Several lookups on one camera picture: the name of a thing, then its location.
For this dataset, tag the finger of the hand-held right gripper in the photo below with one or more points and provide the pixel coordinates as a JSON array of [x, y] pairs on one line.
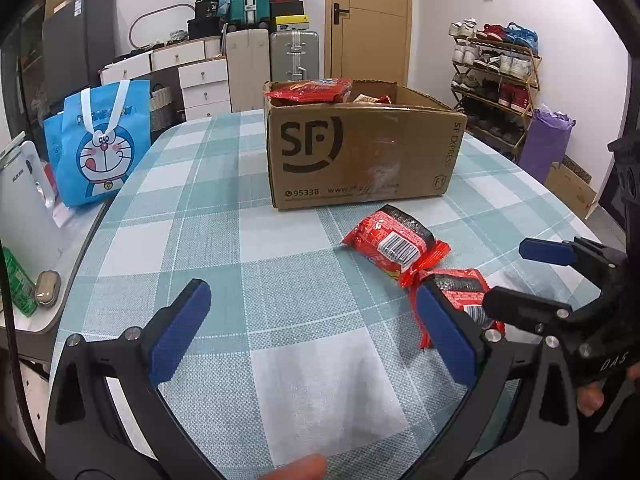
[[545, 252], [520, 305]]

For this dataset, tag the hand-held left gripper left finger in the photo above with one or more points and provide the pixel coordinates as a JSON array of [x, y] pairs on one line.
[[180, 332]]

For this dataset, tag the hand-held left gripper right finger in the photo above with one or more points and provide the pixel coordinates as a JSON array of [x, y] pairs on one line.
[[445, 332]]

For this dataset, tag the red black snack packet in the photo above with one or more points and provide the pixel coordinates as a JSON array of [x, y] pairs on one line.
[[395, 242], [460, 290]]

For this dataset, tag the brown cardboard box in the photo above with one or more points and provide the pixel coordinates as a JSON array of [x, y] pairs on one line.
[[360, 160]]

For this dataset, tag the red biscuit packet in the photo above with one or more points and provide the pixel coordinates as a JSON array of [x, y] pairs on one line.
[[310, 91]]

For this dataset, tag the person's right hand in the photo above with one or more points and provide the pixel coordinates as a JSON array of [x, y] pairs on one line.
[[590, 400]]

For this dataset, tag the person's left hand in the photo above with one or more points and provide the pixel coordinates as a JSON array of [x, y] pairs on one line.
[[300, 467]]

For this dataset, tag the small cardboard box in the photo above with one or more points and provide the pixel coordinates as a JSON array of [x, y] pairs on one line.
[[570, 185]]

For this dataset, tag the purple bag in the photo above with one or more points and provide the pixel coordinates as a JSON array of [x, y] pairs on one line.
[[545, 145]]

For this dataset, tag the beige computer mouse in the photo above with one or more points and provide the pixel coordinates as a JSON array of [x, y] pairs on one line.
[[47, 287]]

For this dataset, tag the white side table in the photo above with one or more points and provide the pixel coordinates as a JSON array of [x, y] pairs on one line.
[[65, 240]]

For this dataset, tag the green packet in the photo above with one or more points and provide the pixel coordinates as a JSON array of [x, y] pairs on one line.
[[20, 285]]

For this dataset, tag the wooden shoe rack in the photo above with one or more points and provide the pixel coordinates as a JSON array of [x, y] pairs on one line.
[[534, 77]]

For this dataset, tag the group of shoes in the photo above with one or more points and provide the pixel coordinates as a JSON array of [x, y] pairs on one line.
[[500, 62]]

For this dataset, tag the blue cartoon tote bag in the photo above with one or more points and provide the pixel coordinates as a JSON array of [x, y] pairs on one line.
[[100, 150]]

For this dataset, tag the white appliance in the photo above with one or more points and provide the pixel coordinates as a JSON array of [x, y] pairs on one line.
[[25, 200]]

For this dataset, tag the wicker basket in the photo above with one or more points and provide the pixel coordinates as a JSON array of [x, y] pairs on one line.
[[161, 107]]

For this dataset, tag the white drawer cabinet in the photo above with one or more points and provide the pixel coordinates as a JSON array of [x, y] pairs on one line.
[[202, 77]]

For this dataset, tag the beige suitcase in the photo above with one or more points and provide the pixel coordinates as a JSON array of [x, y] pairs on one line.
[[247, 70]]

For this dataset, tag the wooden door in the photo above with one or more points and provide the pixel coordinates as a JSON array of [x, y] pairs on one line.
[[372, 20]]

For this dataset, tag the silver suitcase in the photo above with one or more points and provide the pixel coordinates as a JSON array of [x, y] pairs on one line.
[[295, 55]]

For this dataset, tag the grey curved hoop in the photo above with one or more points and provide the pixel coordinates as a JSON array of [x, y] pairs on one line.
[[134, 22]]

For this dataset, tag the dark grey refrigerator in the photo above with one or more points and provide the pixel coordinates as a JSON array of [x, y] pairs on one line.
[[80, 35]]

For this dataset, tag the black bag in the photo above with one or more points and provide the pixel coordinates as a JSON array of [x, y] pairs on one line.
[[207, 4]]

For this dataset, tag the yellow black shoe box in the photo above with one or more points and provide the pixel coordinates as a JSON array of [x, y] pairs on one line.
[[292, 22]]

